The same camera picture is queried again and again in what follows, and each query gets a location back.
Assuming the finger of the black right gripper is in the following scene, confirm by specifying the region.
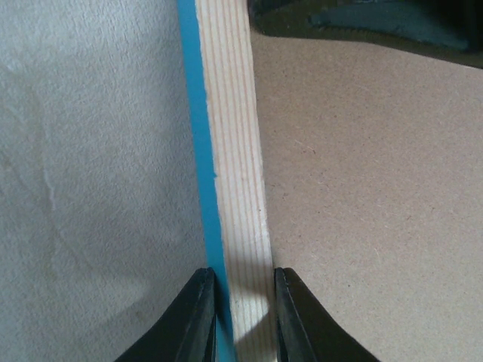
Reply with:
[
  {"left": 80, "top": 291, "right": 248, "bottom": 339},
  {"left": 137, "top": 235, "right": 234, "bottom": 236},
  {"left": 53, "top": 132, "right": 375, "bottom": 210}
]
[{"left": 249, "top": 0, "right": 482, "bottom": 69}]

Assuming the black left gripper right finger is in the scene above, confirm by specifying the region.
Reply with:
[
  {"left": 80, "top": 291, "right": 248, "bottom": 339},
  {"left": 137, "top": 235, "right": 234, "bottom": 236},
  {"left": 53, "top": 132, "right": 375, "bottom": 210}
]
[{"left": 274, "top": 268, "right": 377, "bottom": 362}]

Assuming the brown cardboard backing board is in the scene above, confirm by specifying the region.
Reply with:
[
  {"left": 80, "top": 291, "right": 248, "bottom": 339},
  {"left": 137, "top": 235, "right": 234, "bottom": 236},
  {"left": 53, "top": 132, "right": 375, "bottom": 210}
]
[{"left": 251, "top": 32, "right": 482, "bottom": 361}]

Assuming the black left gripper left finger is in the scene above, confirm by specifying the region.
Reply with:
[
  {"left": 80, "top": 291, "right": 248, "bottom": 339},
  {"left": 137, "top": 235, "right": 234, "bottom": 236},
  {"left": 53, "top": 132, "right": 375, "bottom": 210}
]
[{"left": 116, "top": 268, "right": 216, "bottom": 362}]

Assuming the teal wooden picture frame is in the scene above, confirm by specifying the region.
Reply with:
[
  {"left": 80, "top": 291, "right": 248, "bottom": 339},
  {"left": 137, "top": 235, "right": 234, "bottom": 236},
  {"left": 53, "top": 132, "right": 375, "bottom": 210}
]
[{"left": 177, "top": 1, "right": 277, "bottom": 361}]

